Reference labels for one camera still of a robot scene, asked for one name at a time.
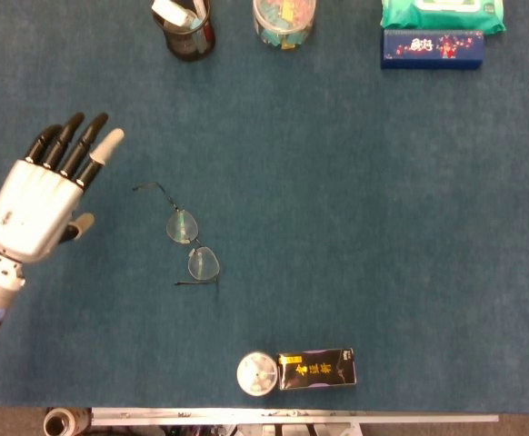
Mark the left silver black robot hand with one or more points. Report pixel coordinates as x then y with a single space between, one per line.
32 209

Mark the thin-framed eyeglasses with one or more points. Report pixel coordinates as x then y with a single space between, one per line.
182 227

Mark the brown tape roll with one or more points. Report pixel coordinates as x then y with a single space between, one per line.
76 420

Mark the black mesh pen holder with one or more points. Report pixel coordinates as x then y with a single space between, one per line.
187 45

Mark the teal pen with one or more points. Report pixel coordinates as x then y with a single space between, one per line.
199 41

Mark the white eraser block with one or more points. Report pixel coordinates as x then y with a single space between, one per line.
169 11

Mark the red white marker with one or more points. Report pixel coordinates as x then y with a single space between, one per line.
207 34

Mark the round silver lidded tin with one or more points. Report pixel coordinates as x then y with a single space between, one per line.
255 374

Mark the clear jar of binder clips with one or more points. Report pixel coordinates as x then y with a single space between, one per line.
282 22

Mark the black box gold characters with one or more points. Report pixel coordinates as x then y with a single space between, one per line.
319 370

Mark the dark blue printed box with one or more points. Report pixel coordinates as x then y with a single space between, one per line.
428 59

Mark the green wet wipes pack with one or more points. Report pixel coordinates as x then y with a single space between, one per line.
428 18

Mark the silver metal rail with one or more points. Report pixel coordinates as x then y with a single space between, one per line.
292 415

